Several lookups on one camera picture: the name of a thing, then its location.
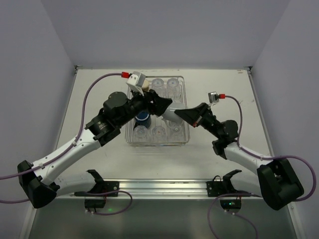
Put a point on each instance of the left controller box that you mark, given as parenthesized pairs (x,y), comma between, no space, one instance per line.
(94,203)

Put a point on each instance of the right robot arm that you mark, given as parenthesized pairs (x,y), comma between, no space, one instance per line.
(277,183)

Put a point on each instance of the beige brown cup back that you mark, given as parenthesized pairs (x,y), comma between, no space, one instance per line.
(146,85)

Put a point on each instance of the dark blue ceramic mug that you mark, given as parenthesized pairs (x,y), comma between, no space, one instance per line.
(143,119)

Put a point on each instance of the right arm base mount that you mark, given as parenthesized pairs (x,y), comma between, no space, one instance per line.
(221,185)

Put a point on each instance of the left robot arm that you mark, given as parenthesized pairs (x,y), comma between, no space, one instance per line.
(41,180)

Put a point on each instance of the clear glass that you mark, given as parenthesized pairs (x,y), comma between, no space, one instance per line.
(173,88)
(158,134)
(176,132)
(141,134)
(158,86)

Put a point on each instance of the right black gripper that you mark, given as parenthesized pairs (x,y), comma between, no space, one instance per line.
(202,115)

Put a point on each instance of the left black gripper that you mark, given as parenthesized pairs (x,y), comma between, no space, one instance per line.
(150,101)

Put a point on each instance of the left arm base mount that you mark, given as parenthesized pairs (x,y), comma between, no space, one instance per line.
(109,187)

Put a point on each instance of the metal wire dish rack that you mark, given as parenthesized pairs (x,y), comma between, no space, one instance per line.
(156,121)

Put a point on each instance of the right controller box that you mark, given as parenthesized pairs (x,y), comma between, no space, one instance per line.
(232,206)

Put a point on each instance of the controller box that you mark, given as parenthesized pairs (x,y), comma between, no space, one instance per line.
(94,203)
(232,206)

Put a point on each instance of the light grey footed cup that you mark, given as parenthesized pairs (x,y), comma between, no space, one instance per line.
(170,115)

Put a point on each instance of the aluminium front rail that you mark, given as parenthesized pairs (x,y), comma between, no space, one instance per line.
(153,188)

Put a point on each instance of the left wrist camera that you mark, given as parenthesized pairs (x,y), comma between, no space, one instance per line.
(136,81)

